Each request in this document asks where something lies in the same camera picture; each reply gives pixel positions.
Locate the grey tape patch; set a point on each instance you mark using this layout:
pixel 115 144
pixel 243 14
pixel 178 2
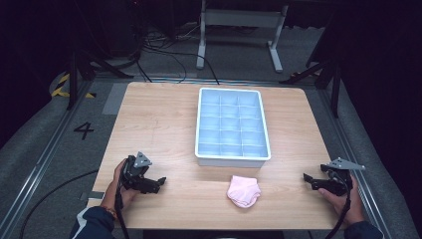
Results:
pixel 114 99

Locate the pink socks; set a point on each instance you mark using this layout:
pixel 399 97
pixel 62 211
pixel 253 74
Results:
pixel 244 192

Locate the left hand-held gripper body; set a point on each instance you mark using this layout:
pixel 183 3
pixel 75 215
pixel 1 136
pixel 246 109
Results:
pixel 134 172

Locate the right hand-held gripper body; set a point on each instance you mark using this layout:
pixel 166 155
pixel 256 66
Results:
pixel 338 177

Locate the white divided storage box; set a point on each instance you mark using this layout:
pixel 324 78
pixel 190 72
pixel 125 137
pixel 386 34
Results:
pixel 232 124

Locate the person's right hand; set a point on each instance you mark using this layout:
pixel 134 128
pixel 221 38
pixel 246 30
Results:
pixel 345 205

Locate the white metal desk frame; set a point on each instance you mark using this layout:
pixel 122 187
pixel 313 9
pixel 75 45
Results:
pixel 239 20

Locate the metal floor rail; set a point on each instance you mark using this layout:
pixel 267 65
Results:
pixel 43 156
pixel 351 156

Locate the person's left hand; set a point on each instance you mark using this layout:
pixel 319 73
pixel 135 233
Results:
pixel 116 191

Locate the black metal stand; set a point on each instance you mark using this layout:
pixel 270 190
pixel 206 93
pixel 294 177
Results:
pixel 83 69
pixel 328 71

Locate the yellow black hazard tape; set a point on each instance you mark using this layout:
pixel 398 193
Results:
pixel 63 88

